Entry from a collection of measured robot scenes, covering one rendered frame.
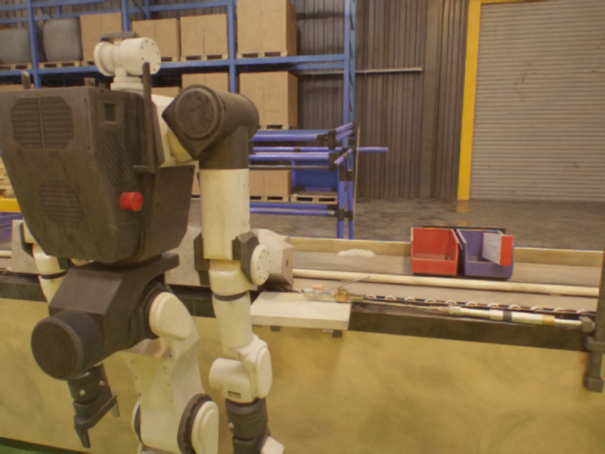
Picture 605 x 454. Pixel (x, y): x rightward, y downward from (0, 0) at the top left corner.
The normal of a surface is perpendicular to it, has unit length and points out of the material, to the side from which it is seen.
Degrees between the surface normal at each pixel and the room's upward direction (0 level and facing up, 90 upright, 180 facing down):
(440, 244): 88
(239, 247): 90
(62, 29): 88
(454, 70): 90
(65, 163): 105
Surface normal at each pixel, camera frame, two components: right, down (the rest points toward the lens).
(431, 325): -0.23, 0.17
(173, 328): 0.95, 0.06
